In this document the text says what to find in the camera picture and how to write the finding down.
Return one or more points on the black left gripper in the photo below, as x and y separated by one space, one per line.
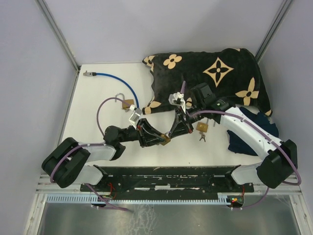
143 129

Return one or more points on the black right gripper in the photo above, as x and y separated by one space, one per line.
181 129

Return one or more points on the small brass padlock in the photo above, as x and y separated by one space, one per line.
165 138

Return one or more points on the large brass padlock with keys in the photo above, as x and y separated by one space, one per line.
203 127

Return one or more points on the brass padlock with key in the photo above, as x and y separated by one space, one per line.
126 102

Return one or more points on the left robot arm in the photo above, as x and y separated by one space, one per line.
67 164

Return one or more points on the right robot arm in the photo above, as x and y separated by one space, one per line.
278 158

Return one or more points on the dark blue cloth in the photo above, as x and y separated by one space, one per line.
239 145

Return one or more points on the black floral patterned blanket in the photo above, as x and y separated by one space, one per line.
231 73

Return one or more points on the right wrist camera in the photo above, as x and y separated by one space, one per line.
177 99

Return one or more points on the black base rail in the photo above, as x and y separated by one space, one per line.
210 179

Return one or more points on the left aluminium frame post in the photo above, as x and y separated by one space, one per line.
43 6

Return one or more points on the aluminium frame post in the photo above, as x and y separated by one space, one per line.
274 26
43 6

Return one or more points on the right aluminium frame post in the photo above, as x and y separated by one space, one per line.
274 26

